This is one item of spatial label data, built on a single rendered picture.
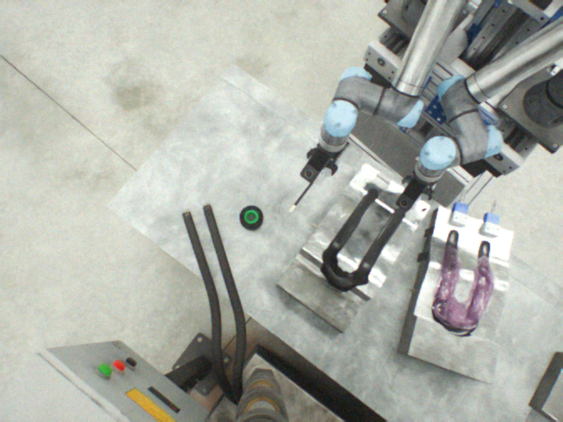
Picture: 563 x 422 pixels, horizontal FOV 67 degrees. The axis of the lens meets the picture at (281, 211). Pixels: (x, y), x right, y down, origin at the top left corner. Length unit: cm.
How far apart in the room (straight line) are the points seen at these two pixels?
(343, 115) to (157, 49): 189
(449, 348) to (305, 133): 85
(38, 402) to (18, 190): 193
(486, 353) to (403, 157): 115
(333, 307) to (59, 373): 83
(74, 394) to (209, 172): 92
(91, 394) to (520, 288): 134
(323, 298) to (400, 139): 118
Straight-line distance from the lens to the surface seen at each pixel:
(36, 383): 84
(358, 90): 112
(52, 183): 260
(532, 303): 169
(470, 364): 146
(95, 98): 272
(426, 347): 140
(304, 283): 138
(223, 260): 137
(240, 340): 129
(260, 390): 95
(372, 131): 231
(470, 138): 115
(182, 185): 153
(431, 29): 109
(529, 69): 114
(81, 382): 82
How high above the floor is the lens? 223
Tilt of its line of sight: 75 degrees down
